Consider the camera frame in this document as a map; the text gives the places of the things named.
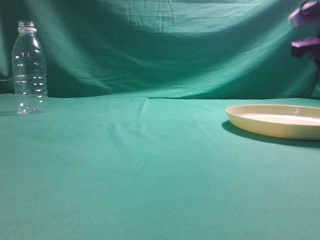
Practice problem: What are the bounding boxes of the green cloth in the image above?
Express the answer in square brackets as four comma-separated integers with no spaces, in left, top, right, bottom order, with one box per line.
[0,0,320,240]

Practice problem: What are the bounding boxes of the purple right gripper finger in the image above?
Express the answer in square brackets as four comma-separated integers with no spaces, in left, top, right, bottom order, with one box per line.
[291,36,320,58]

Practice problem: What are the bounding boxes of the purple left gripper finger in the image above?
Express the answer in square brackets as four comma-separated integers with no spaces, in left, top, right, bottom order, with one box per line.
[288,0,320,27]

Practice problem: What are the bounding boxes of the clear plastic bottle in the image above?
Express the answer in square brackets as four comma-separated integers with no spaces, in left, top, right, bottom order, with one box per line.
[11,20,48,115]

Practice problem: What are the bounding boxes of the cream yellow plate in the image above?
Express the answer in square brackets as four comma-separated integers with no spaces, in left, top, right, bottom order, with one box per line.
[225,104,320,141]

